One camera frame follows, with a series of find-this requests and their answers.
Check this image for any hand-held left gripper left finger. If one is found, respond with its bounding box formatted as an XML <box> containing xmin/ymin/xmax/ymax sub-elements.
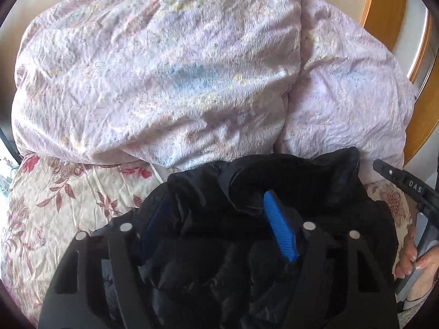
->
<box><xmin>38</xmin><ymin>191</ymin><xmax>168</xmax><ymax>329</ymax></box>

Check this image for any pale pink crinkled quilt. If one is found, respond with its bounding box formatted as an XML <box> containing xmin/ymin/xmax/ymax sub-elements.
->
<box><xmin>10</xmin><ymin>0</ymin><xmax>417</xmax><ymax>182</ymax></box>

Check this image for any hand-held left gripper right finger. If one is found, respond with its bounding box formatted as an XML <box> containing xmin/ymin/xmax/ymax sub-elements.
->
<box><xmin>263</xmin><ymin>189</ymin><xmax>400</xmax><ymax>329</ymax></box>

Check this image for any black puffer jacket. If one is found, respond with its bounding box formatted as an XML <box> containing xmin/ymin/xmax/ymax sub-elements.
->
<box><xmin>92</xmin><ymin>146</ymin><xmax>398</xmax><ymax>329</ymax></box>

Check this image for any floral bed sheet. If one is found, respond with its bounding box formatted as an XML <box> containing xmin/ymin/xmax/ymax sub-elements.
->
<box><xmin>0</xmin><ymin>154</ymin><xmax>417</xmax><ymax>326</ymax></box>

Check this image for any person's right hand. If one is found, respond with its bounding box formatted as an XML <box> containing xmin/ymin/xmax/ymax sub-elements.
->
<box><xmin>394</xmin><ymin>228</ymin><xmax>439</xmax><ymax>280</ymax></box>

